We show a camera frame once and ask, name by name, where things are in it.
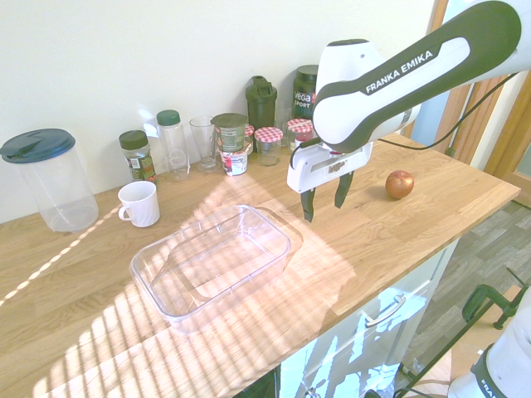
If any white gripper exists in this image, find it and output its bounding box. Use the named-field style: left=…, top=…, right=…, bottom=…
left=286, top=141, right=373, bottom=224

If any red apple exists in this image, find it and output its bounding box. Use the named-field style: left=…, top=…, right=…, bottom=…
left=385, top=170, right=415, bottom=201

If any clear plastic rectangular container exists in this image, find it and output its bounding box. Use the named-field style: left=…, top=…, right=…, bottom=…
left=129, top=203, right=304, bottom=336

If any clear glass tumbler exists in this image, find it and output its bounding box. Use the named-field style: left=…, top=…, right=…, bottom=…
left=273, top=106, right=296, bottom=147

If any white yogurt cup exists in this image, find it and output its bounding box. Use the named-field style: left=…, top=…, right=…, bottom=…
left=218, top=148, right=250, bottom=177

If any dark Vega protein tub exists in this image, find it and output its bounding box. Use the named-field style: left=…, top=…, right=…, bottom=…
left=292, top=64, right=320, bottom=125

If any black shaker bottle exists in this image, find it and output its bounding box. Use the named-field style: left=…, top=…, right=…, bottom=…
left=244, top=75, right=278, bottom=129

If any green plastic tub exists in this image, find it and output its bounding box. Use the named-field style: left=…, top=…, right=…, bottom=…
left=211, top=112, right=249, bottom=153

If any tall footed drinking glass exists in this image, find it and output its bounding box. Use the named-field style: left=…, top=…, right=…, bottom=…
left=189, top=116, right=222, bottom=174

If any clear bottle with green lid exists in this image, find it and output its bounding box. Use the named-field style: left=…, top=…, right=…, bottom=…
left=156, top=109, right=191, bottom=182

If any white ribbed mug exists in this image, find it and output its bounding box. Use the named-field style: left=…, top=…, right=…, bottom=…
left=117, top=180, right=161, bottom=229

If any black screw clamp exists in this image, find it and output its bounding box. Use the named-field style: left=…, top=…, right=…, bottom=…
left=462, top=267, right=531, bottom=331

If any coffee jar with dark lid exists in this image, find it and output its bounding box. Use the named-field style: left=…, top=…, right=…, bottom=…
left=118, top=129, right=158, bottom=186

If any clear jar with blue lid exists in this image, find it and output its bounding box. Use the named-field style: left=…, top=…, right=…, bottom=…
left=0, top=128, right=100, bottom=233

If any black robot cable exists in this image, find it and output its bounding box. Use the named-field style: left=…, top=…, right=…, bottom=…
left=289, top=70, right=518, bottom=171

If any metal drawer handle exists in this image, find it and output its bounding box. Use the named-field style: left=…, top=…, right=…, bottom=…
left=364, top=294, right=406, bottom=328

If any white drawer with handle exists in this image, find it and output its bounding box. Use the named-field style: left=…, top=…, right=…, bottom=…
left=280, top=244, right=457, bottom=398

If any wooden door frame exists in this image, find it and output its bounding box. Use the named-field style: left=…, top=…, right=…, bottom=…
left=422, top=0, right=531, bottom=196

